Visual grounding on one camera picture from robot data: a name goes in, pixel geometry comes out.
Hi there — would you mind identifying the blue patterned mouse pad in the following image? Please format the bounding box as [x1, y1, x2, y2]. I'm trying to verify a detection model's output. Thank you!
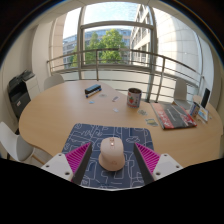
[61, 123, 155, 190]

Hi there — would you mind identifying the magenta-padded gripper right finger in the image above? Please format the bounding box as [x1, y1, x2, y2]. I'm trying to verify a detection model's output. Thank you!
[133, 142, 184, 186]

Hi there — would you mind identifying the black and blue case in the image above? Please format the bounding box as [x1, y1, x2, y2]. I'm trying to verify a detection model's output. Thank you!
[84, 84, 103, 99]

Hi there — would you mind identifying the metal balcony railing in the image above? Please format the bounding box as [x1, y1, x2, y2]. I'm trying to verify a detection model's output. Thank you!
[46, 48, 206, 104]

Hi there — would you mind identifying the small green card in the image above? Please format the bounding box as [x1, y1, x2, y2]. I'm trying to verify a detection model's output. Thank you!
[145, 118, 159, 128]

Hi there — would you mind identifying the blue and red printed can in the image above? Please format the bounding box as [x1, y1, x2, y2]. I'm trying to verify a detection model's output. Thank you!
[189, 101, 201, 118]

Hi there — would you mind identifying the printed tin cup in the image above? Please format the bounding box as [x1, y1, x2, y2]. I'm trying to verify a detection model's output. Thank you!
[126, 87, 143, 108]

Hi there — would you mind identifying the beige computer mouse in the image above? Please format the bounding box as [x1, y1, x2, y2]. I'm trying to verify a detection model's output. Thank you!
[98, 136, 126, 172]

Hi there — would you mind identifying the black office printer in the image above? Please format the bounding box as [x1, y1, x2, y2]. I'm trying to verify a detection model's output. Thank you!
[7, 69, 41, 119]

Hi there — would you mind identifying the black upright speaker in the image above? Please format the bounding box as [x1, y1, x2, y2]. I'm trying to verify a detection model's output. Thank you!
[200, 87, 212, 109]

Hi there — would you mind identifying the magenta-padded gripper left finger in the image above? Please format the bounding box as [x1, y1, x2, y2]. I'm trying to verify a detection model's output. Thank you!
[40, 142, 94, 186]

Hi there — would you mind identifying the light blue booklet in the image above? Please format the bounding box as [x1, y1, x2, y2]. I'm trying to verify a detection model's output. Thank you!
[198, 105, 210, 123]

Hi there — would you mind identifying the white chair with wooden legs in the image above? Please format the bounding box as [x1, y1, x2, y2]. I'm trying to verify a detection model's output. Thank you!
[0, 121, 46, 166]

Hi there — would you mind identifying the red and black magazine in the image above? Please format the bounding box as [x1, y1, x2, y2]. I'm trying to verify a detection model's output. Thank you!
[149, 101, 198, 130]

